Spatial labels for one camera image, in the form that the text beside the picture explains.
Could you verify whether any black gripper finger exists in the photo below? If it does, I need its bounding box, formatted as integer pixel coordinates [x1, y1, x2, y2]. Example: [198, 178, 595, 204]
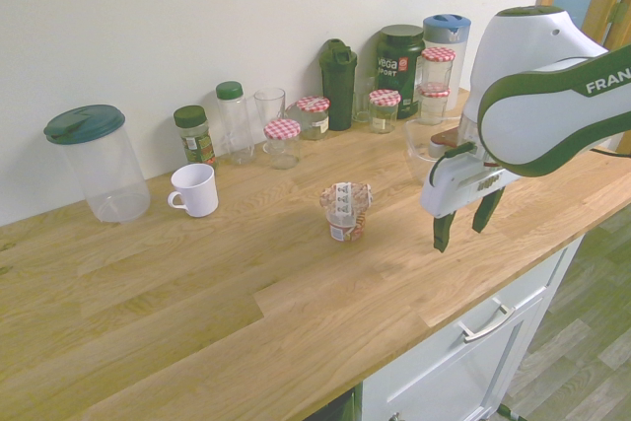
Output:
[432, 211, 458, 253]
[471, 185, 506, 234]

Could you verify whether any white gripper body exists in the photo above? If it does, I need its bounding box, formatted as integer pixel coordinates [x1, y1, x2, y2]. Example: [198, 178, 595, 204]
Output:
[419, 142, 521, 220]

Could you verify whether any small cereal cup pack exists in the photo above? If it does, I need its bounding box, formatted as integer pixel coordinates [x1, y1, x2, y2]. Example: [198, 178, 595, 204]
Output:
[319, 180, 374, 244]

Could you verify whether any large clear green-lid container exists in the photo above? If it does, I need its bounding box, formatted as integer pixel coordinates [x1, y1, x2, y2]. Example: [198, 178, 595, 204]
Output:
[42, 104, 152, 224]

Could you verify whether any clear glass bowl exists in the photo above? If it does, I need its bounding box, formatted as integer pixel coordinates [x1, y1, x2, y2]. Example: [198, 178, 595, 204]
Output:
[401, 112, 465, 184]

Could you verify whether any small jar red gingham lid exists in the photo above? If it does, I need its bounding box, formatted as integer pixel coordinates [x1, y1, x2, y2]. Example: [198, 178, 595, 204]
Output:
[368, 89, 401, 135]

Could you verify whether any white cabinet drawer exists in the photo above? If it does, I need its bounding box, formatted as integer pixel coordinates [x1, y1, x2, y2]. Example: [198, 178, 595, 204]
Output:
[360, 238, 586, 421]

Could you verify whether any stacked jar red gingham lid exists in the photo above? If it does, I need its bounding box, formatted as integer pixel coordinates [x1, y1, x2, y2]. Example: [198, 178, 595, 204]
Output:
[420, 46, 456, 92]

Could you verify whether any clear glass mug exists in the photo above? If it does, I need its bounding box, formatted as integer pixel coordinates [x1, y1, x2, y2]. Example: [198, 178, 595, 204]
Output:
[351, 76, 378, 123]

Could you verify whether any black Vega Sport tub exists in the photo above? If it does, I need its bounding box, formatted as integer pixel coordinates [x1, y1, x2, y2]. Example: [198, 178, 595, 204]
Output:
[376, 24, 426, 120]

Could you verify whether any blue-lid clear pitcher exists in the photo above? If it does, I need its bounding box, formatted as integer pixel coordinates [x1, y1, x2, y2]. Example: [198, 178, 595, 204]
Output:
[422, 13, 472, 111]

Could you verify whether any dark green shaker bottle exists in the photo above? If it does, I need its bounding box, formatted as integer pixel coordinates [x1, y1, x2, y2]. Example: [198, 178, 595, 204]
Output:
[317, 37, 358, 132]

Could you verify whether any labelled jar red gingham lid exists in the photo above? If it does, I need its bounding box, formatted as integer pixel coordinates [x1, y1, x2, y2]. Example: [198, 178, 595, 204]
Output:
[295, 96, 331, 141]

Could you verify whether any empty jar red gingham lid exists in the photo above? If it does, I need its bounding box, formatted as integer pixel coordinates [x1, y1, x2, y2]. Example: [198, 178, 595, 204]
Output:
[262, 118, 302, 171]

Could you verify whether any clear drinking glass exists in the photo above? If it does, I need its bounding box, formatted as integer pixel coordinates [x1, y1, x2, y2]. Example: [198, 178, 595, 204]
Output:
[253, 87, 287, 142]

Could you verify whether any clear bottle with green cap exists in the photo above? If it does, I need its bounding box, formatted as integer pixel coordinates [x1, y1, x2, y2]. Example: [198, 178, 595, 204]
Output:
[215, 81, 256, 167]

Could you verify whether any white plastic mug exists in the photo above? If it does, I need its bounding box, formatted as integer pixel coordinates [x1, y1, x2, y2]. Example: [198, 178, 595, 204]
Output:
[167, 163, 220, 219]

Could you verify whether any green-lid spice jar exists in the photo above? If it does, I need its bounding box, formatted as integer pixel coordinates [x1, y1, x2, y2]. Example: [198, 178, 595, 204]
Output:
[173, 105, 219, 170]

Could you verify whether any silver drawer handle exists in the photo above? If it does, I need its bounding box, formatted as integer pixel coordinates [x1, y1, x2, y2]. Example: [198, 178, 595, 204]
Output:
[456, 298, 517, 343]

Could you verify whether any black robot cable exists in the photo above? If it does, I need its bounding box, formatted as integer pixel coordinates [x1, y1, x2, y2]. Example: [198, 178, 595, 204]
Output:
[590, 146, 631, 159]

